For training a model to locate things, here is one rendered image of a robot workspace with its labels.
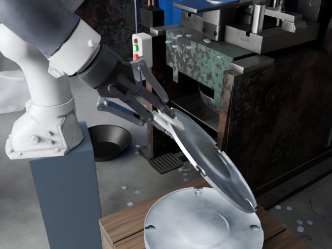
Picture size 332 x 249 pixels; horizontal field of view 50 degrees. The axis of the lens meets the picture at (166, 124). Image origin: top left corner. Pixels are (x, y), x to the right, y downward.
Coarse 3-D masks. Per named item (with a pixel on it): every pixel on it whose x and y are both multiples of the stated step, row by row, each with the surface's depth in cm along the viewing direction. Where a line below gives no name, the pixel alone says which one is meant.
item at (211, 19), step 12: (192, 0) 125; (204, 0) 125; (216, 0) 122; (228, 0) 122; (240, 0) 125; (204, 12) 128; (216, 12) 123; (228, 12) 123; (204, 24) 130; (216, 24) 125; (216, 36) 126
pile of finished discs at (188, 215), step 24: (192, 192) 98; (216, 192) 98; (168, 216) 90; (192, 216) 89; (216, 216) 89; (240, 216) 90; (144, 240) 86; (168, 240) 83; (192, 240) 83; (216, 240) 83; (240, 240) 83
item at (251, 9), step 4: (252, 0) 125; (256, 0) 125; (260, 0) 126; (264, 0) 127; (268, 0) 129; (268, 4) 129; (236, 8) 132; (240, 8) 130; (244, 8) 129; (248, 8) 127; (252, 8) 126; (248, 12) 128; (252, 12) 127
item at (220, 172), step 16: (176, 112) 84; (176, 128) 73; (192, 128) 85; (192, 144) 74; (208, 144) 86; (192, 160) 64; (208, 160) 73; (224, 160) 88; (208, 176) 66; (224, 176) 74; (240, 176) 88; (224, 192) 67; (240, 192) 77; (240, 208) 67
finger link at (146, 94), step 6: (120, 78) 62; (126, 78) 63; (126, 84) 63; (132, 84) 64; (138, 84) 66; (132, 90) 64; (138, 90) 65; (144, 90) 66; (144, 96) 66; (150, 96) 66; (156, 96) 69; (150, 102) 67; (156, 102) 67; (162, 108) 68
